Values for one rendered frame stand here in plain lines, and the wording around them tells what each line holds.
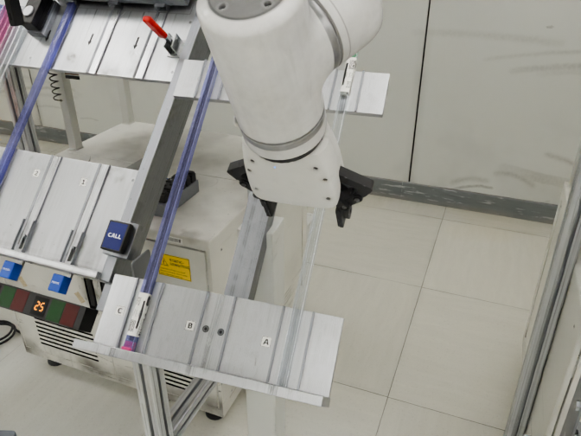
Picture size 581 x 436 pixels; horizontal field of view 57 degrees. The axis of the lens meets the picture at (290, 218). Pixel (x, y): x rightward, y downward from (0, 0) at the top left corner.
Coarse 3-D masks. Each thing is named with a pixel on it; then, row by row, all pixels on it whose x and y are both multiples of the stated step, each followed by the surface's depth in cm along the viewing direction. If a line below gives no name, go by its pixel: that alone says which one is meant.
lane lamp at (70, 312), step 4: (68, 304) 91; (68, 308) 91; (72, 308) 91; (76, 308) 90; (64, 312) 91; (68, 312) 90; (72, 312) 90; (76, 312) 90; (64, 316) 90; (68, 316) 90; (72, 316) 90; (76, 316) 90; (60, 320) 90; (64, 320) 90; (68, 320) 90; (72, 320) 90; (64, 324) 90; (68, 324) 90; (72, 324) 90
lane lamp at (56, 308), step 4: (52, 300) 92; (56, 300) 92; (52, 304) 92; (56, 304) 92; (60, 304) 91; (64, 304) 91; (52, 308) 92; (56, 308) 91; (60, 308) 91; (48, 312) 92; (52, 312) 91; (56, 312) 91; (60, 312) 91; (48, 316) 91; (52, 316) 91; (56, 316) 91; (60, 316) 91; (52, 320) 91; (56, 320) 91
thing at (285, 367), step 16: (336, 112) 78; (336, 128) 77; (320, 208) 74; (320, 224) 73; (304, 256) 72; (304, 272) 71; (304, 288) 70; (304, 304) 70; (288, 336) 69; (288, 352) 68; (288, 368) 67; (288, 384) 68
